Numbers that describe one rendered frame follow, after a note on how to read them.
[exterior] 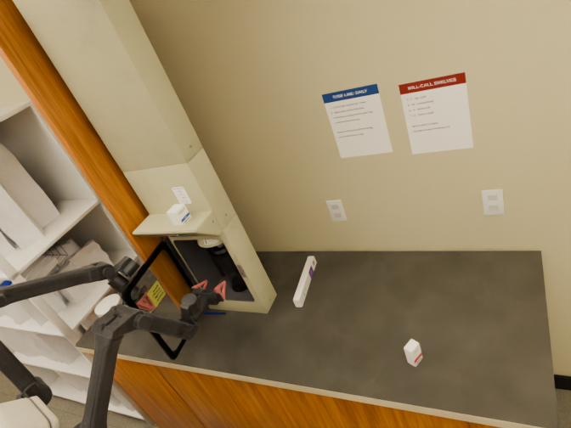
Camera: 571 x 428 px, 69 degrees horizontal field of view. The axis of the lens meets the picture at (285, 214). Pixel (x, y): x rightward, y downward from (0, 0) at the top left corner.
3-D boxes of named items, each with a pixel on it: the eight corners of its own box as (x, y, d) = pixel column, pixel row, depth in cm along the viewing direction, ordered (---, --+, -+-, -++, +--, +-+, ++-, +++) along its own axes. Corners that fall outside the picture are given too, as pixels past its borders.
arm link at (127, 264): (92, 268, 162) (101, 273, 156) (113, 245, 167) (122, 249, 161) (114, 286, 169) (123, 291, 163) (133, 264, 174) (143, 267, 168)
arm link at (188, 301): (172, 333, 160) (191, 340, 157) (165, 315, 152) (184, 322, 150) (188, 308, 168) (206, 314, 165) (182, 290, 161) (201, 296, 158)
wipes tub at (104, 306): (122, 312, 219) (106, 292, 211) (140, 314, 213) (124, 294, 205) (106, 333, 210) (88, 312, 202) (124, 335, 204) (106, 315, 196)
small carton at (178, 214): (182, 216, 156) (174, 204, 153) (191, 216, 153) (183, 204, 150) (173, 225, 153) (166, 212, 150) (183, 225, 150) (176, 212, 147)
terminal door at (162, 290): (206, 304, 193) (163, 239, 172) (173, 362, 171) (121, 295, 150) (204, 304, 194) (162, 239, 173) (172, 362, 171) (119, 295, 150)
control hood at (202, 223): (161, 233, 173) (149, 214, 168) (223, 231, 157) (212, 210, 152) (144, 251, 165) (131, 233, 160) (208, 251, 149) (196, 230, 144)
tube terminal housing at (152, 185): (233, 271, 215) (160, 139, 175) (288, 273, 199) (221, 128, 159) (209, 308, 198) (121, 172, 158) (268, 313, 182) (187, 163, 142)
